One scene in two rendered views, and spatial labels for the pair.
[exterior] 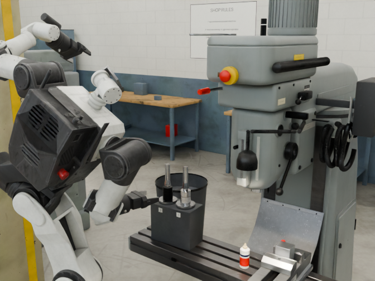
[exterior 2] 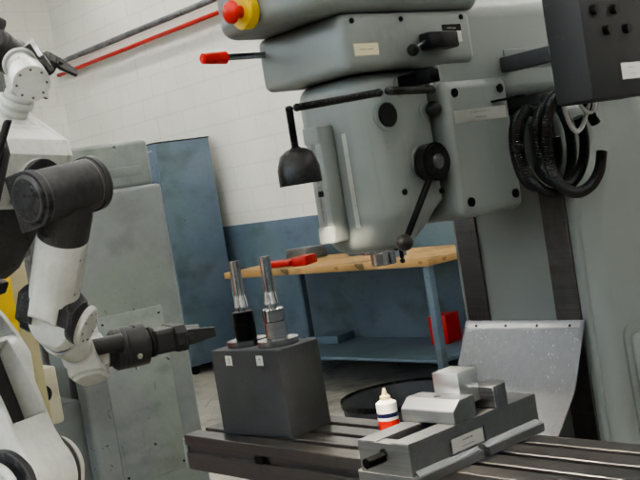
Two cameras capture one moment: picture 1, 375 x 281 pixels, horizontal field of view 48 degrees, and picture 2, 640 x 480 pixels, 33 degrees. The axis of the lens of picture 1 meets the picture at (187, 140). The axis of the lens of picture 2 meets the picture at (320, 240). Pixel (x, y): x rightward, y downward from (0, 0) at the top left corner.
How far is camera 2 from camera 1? 0.85 m
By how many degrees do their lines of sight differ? 17
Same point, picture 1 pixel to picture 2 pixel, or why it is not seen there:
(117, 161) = (29, 188)
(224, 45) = not seen: outside the picture
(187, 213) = (272, 351)
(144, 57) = not seen: hidden behind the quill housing
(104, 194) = (36, 273)
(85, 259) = (36, 431)
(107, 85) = (19, 65)
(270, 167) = (379, 194)
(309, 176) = (541, 243)
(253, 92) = (310, 43)
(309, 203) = (554, 305)
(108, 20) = (277, 100)
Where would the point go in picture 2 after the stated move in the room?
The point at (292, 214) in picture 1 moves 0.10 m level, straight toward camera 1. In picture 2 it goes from (525, 340) to (510, 350)
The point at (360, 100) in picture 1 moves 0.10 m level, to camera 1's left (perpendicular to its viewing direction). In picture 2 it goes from (554, 27) to (497, 38)
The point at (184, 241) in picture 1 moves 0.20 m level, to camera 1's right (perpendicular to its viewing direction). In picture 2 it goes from (280, 419) to (374, 408)
